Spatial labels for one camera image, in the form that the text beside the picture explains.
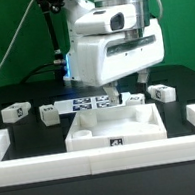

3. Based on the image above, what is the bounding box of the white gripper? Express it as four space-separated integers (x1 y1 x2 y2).
76 18 165 106

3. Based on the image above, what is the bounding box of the white square tabletop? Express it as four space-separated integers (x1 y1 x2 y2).
65 103 167 152

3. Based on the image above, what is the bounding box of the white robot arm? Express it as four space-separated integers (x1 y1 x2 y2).
55 0 165 105

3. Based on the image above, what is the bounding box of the white marker plate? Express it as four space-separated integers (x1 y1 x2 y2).
53 90 133 117

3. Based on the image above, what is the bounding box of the white U-shaped fence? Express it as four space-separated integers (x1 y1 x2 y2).
0 100 195 190

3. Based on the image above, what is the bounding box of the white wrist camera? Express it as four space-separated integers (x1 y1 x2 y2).
74 4 137 36

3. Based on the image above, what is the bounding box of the black cable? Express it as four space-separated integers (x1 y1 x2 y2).
19 60 65 84

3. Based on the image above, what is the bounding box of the white cable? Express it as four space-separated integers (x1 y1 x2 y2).
0 0 55 94

